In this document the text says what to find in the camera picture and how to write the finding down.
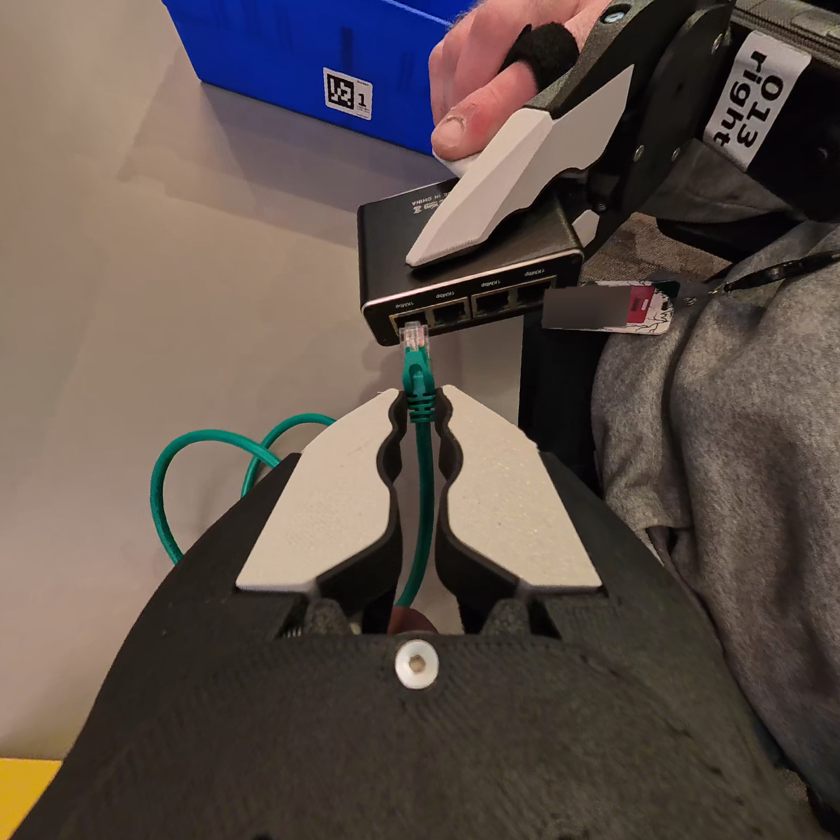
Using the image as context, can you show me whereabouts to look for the id badge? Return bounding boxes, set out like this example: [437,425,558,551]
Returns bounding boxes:
[626,279,681,337]

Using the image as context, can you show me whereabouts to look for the black lanyard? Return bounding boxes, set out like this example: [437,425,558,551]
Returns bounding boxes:
[682,248,840,304]

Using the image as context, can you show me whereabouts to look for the blue plastic bin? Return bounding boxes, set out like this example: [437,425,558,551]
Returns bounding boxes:
[161,0,476,157]

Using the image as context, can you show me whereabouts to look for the black ethernet switch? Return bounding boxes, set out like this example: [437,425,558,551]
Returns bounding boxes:
[356,177,586,347]

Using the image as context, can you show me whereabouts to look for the green ethernet cable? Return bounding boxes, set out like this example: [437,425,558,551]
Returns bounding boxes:
[150,320,439,608]

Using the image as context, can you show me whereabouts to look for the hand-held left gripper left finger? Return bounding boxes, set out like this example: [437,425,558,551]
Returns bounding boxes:
[235,387,404,618]

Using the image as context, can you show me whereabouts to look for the person's right hand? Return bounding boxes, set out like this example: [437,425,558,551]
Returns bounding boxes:
[428,0,631,161]

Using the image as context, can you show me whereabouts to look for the yellow plastic bin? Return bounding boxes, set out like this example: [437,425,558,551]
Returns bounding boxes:
[0,758,64,840]

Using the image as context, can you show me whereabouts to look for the person's grey sweatshirt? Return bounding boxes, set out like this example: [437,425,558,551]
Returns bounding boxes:
[591,141,840,811]

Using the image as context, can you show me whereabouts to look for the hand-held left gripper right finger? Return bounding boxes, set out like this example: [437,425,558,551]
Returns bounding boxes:
[434,385,605,627]

